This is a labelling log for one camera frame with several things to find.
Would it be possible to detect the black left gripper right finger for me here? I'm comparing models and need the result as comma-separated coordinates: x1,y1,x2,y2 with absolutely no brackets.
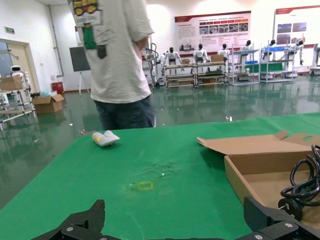
237,196,320,240

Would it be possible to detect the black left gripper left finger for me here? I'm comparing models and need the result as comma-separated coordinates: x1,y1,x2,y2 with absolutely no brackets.
32,199,106,240

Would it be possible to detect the black power cable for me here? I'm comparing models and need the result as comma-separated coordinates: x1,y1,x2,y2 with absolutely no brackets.
277,144,320,222

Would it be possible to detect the person's bare forearm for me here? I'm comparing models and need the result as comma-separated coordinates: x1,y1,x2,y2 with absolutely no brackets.
133,34,151,52

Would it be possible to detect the open brown cardboard box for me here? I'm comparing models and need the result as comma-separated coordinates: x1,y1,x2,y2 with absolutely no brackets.
196,129,320,226

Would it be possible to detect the open cardboard box on floor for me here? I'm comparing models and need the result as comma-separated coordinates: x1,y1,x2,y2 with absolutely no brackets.
31,93,66,115

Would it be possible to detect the red fire equipment box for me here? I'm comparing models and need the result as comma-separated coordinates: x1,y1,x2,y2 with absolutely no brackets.
51,81,65,95

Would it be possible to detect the brown cardboard box on rack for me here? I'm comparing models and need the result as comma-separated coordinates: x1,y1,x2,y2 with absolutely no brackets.
0,75,25,91

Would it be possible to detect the white remote controller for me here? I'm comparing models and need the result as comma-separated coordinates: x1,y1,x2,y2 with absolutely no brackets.
91,129,121,149

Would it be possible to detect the green table cloth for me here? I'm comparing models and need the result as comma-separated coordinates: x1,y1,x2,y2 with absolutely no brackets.
0,112,320,240

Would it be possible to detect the metal workbench rack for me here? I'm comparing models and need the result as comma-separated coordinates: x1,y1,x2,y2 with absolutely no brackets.
258,41,299,84
228,42,260,86
194,60,229,89
309,43,320,76
162,62,196,88
0,86,38,131

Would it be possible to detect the person in white t-shirt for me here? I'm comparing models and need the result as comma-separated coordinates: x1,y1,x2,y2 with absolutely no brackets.
67,0,157,131

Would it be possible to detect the blackboard on easel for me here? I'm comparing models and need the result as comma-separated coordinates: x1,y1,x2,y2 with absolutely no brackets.
69,46,92,95

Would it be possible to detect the small white service robot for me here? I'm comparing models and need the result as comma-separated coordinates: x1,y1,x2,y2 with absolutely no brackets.
9,65,31,94

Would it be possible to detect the white humanoid robot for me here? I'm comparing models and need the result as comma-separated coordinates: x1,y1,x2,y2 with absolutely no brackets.
216,42,231,62
159,46,181,76
264,38,279,61
193,43,210,64
291,37,306,67
238,39,254,64

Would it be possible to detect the wooden door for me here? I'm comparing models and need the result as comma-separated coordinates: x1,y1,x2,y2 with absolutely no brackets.
0,38,40,94

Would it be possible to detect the red white info board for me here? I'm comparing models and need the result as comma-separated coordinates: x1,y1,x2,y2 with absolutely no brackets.
273,5,320,47
174,10,252,53

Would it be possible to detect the grey wall pipe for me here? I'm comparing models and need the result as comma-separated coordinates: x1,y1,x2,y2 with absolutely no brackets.
48,4,65,78

